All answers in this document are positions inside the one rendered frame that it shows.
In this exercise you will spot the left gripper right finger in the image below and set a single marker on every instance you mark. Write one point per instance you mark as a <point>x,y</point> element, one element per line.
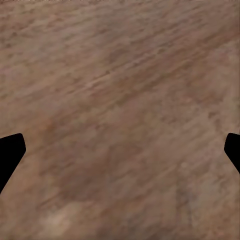
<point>232,149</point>

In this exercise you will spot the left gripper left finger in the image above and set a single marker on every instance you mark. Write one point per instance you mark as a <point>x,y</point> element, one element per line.
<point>12,149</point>

